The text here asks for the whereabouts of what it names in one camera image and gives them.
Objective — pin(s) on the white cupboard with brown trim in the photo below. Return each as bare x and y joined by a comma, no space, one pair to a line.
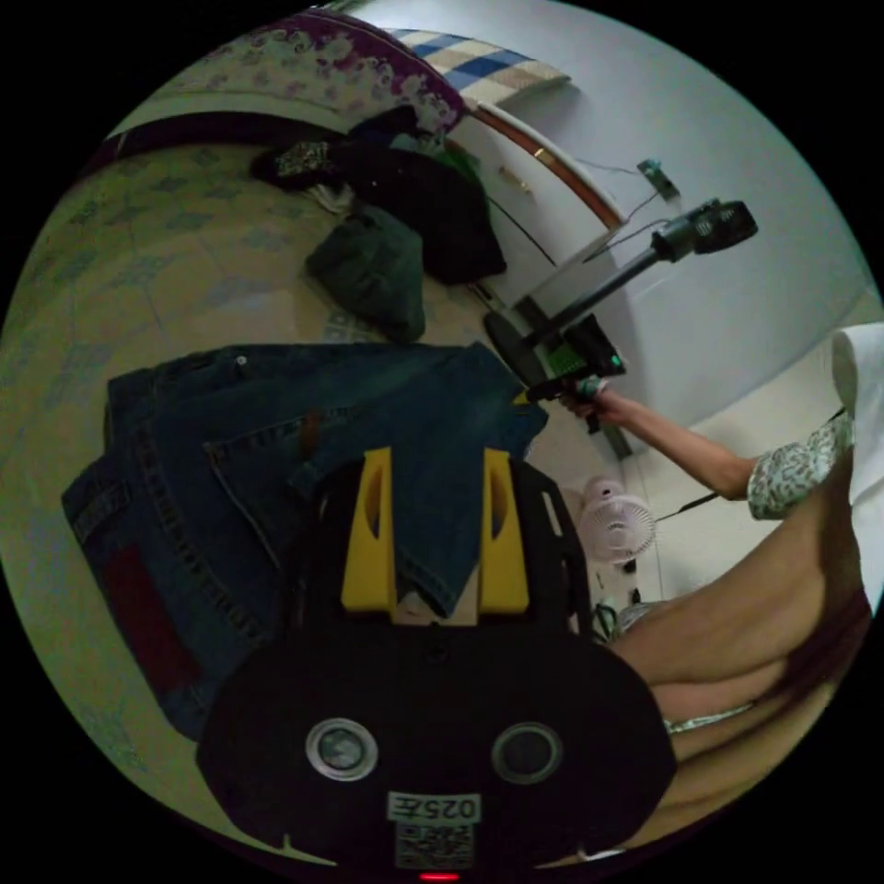
545,207

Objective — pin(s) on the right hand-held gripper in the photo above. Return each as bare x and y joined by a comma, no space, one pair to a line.
573,352

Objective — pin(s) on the person's body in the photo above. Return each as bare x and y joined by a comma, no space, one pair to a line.
760,621

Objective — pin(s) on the blue and beige checked blanket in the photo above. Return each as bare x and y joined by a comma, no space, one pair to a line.
476,62

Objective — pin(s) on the person's right forearm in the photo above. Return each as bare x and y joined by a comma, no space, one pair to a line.
684,449

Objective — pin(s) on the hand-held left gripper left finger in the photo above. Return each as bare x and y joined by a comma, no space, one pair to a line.
360,552

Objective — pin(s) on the purple flowered pillow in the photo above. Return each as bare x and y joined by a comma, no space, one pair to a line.
311,62

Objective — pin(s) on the blue denim shorts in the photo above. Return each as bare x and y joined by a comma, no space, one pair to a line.
207,442

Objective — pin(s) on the small pink fan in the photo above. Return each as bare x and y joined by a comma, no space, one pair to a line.
615,525

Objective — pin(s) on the bed with patterned mat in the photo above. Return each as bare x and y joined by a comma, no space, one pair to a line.
138,262

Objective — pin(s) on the pile of clothes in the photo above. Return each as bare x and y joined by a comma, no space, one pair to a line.
414,207

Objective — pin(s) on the person's right hand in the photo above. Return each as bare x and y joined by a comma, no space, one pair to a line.
592,406

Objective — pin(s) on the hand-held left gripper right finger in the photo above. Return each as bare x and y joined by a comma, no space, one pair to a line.
507,573

